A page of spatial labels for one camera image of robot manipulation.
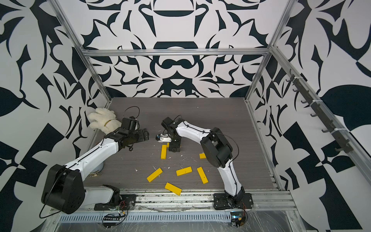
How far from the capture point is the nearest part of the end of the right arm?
27.4 inches

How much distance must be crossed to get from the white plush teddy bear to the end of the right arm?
0.37m

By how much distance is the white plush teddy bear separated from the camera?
934 millimetres
